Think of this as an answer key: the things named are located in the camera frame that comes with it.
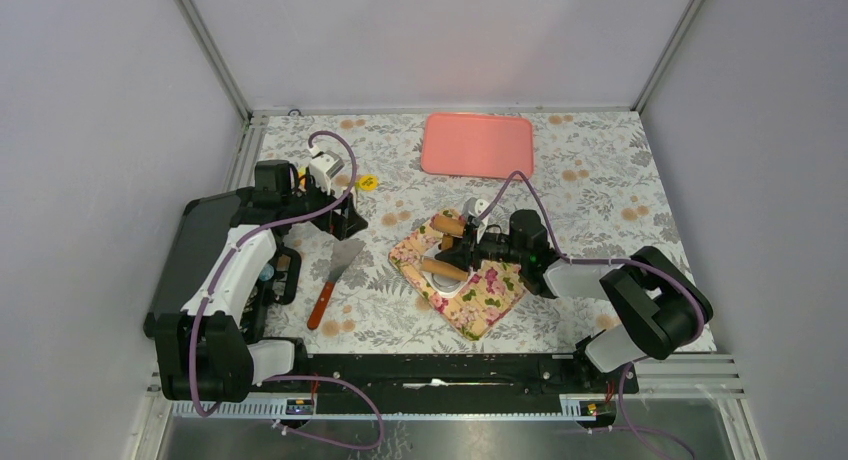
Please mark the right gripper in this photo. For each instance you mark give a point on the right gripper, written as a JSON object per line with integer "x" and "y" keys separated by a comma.
{"x": 470, "y": 255}

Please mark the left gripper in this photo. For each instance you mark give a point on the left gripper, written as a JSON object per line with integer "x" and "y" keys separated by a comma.
{"x": 344, "y": 223}

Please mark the wooden double-ended roller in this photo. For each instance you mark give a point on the wooden double-ended roller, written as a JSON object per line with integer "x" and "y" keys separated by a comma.
{"x": 451, "y": 230}

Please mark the floral cutting board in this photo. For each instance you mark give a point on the floral cutting board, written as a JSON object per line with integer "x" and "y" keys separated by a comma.
{"x": 471, "y": 307}

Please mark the pink plastic tray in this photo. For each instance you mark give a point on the pink plastic tray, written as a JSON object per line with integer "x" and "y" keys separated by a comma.
{"x": 477, "y": 145}

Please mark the metal scraper red handle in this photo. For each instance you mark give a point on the metal scraper red handle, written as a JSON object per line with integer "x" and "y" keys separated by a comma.
{"x": 343, "y": 255}

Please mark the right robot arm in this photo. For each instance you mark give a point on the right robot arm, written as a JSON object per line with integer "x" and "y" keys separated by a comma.
{"x": 658, "y": 307}

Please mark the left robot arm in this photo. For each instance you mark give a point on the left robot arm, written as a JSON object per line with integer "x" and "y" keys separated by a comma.
{"x": 207, "y": 313}

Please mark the white dough ball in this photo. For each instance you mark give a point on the white dough ball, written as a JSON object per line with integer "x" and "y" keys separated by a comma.
{"x": 445, "y": 286}

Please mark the yellow round token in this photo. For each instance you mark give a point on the yellow round token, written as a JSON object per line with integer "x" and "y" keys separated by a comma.
{"x": 368, "y": 182}

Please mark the black case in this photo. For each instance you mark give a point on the black case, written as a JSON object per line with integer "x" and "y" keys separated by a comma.
{"x": 199, "y": 240}

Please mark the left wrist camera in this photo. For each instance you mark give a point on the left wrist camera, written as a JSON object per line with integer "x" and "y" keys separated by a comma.
{"x": 323, "y": 167}

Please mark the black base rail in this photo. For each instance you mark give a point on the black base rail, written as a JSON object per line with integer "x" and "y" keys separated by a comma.
{"x": 446, "y": 384}

